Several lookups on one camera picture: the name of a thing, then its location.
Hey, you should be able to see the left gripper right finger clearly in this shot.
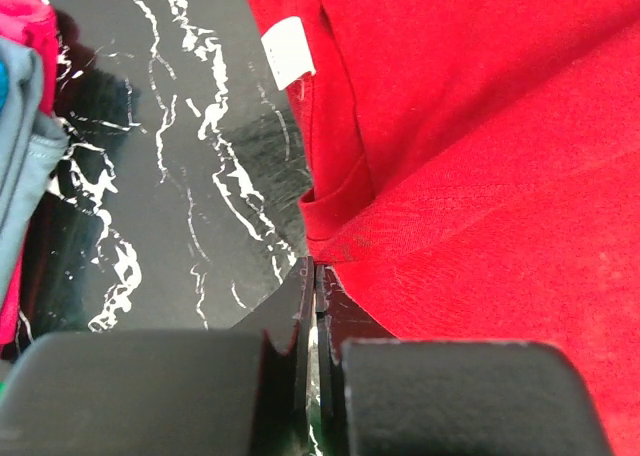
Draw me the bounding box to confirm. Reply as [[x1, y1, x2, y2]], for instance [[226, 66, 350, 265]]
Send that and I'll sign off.
[[316, 265, 612, 455]]

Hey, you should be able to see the red t shirt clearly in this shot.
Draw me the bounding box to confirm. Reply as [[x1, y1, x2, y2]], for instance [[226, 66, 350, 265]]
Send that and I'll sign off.
[[248, 0, 639, 455]]

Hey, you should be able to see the folded grey shirt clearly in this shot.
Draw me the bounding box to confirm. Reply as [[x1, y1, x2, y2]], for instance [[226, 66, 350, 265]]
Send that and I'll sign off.
[[1, 38, 69, 295]]

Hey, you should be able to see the folded pink shirt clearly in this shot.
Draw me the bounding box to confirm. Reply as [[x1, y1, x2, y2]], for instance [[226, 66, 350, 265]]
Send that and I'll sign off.
[[1, 0, 59, 348]]

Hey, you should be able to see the white shirt label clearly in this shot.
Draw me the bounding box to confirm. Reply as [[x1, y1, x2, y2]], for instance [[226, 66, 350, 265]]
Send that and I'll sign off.
[[261, 16, 316, 91]]

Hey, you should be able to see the folded light blue shirt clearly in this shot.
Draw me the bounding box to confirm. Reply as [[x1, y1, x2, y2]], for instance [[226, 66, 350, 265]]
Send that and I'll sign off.
[[0, 62, 9, 111]]

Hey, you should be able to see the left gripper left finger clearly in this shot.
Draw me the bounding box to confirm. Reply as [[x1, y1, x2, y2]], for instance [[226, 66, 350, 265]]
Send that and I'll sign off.
[[1, 258, 314, 455]]

